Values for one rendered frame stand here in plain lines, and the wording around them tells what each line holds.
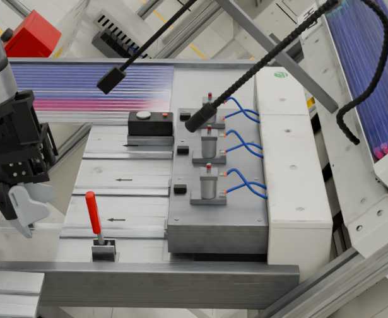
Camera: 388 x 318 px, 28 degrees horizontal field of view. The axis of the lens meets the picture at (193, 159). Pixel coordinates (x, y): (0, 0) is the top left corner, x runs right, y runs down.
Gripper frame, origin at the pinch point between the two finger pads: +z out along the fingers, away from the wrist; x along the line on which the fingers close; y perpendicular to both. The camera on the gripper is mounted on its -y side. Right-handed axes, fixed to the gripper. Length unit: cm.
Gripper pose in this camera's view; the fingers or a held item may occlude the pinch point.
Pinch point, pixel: (23, 226)
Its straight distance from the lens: 115.3
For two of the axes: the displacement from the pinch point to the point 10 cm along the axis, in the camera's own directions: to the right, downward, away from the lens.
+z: 2.1, 8.5, 4.9
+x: 0.2, -5.1, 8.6
